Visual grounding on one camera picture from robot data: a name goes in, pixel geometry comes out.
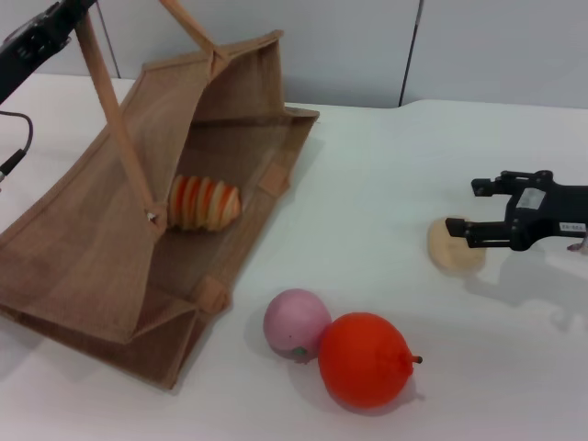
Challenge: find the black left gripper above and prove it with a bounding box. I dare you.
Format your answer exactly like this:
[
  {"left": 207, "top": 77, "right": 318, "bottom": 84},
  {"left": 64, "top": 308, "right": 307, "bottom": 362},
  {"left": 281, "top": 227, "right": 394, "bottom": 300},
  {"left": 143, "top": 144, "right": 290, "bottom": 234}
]
[{"left": 0, "top": 0, "right": 100, "bottom": 106}]

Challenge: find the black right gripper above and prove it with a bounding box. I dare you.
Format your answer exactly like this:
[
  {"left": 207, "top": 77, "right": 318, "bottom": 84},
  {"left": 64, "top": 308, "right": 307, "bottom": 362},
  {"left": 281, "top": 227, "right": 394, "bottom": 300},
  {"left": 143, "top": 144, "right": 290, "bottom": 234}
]
[{"left": 443, "top": 168, "right": 588, "bottom": 254}]

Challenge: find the beige round egg yolk pastry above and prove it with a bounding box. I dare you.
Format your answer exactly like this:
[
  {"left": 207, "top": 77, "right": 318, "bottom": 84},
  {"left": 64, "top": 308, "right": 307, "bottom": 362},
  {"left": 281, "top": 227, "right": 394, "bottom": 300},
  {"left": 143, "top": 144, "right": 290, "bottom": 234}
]
[{"left": 426, "top": 216, "right": 489, "bottom": 276}]

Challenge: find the orange striped bread loaf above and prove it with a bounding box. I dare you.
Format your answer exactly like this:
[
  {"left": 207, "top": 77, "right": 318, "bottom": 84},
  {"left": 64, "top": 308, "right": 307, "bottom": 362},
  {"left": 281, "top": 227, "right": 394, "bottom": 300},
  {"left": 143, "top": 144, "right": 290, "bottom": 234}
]
[{"left": 166, "top": 174, "right": 243, "bottom": 232}]

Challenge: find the brown burlap tote bag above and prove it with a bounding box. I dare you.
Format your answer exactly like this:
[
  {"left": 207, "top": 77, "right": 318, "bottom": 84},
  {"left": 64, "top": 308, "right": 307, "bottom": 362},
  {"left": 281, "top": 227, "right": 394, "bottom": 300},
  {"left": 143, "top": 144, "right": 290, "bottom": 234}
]
[{"left": 0, "top": 0, "right": 321, "bottom": 392}]

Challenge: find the red orange fruit toy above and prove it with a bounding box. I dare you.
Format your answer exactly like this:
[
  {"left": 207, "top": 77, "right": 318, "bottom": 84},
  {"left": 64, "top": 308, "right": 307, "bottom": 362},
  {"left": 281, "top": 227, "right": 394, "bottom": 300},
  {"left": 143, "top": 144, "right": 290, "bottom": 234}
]
[{"left": 317, "top": 311, "right": 424, "bottom": 412}]

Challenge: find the pink peach toy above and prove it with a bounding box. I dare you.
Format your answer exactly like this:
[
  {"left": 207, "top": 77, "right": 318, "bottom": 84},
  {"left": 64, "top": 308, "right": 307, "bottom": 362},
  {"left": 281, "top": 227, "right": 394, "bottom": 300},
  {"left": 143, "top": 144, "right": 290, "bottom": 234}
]
[{"left": 263, "top": 288, "right": 334, "bottom": 367}]

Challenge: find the dark left arm cable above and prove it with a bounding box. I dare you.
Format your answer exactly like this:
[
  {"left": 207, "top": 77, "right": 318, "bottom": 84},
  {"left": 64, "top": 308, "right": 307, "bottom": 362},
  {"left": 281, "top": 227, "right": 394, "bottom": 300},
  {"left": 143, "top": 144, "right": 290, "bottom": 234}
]
[{"left": 0, "top": 110, "right": 35, "bottom": 181}]

